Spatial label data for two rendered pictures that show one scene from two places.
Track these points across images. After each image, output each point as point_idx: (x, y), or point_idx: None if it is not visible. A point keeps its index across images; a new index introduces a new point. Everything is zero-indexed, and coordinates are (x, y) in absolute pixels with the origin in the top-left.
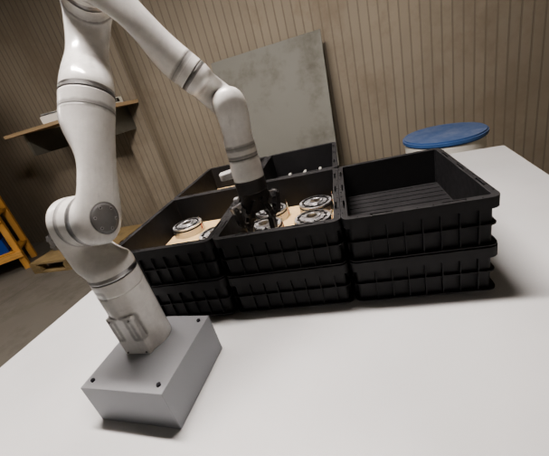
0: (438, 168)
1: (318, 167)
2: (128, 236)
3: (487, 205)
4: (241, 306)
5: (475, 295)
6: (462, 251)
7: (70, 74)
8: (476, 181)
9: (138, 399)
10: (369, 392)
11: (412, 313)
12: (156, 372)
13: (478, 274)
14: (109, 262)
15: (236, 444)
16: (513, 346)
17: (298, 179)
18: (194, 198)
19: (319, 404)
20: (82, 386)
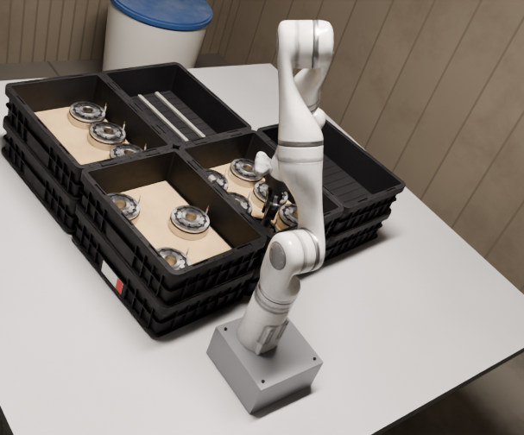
0: None
1: (157, 94)
2: (146, 243)
3: (400, 191)
4: (242, 291)
5: (369, 242)
6: (380, 217)
7: (319, 137)
8: (384, 168)
9: (303, 375)
10: (374, 318)
11: (352, 263)
12: (300, 354)
13: (376, 230)
14: (296, 280)
15: (346, 374)
16: (404, 271)
17: (225, 141)
18: (114, 167)
19: (361, 335)
20: (262, 388)
